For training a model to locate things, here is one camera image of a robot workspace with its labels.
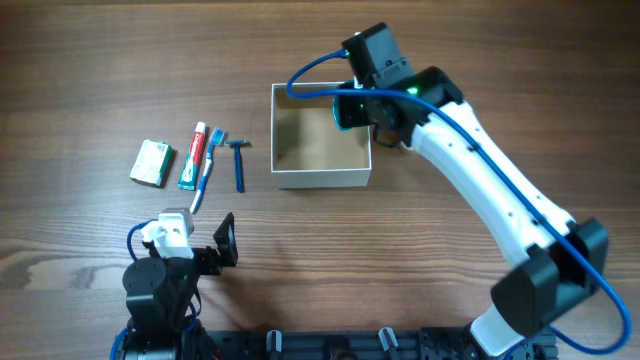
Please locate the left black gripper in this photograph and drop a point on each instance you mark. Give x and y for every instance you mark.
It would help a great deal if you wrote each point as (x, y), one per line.
(213, 264)

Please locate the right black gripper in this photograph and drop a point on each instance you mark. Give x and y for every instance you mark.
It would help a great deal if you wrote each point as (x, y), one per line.
(346, 86)

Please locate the red green toothpaste tube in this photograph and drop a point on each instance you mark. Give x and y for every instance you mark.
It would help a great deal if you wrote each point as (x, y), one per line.
(188, 177)

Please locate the blue disposable razor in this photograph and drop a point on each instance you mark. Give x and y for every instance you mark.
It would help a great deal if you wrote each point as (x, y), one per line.
(236, 145)

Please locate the green white soap packet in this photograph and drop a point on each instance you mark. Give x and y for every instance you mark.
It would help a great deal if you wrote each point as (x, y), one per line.
(151, 163)

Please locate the blue white toothbrush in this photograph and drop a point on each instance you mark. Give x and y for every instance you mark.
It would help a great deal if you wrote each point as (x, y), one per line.
(216, 138)

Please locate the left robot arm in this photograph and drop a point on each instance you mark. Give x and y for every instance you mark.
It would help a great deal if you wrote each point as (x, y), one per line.
(161, 288)

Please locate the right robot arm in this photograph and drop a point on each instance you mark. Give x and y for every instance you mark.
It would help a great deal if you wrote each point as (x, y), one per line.
(556, 263)

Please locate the white cardboard box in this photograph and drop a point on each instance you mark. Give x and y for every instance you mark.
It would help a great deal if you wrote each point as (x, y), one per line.
(308, 150)

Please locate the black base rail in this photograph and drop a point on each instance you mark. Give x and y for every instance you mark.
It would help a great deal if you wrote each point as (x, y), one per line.
(430, 343)

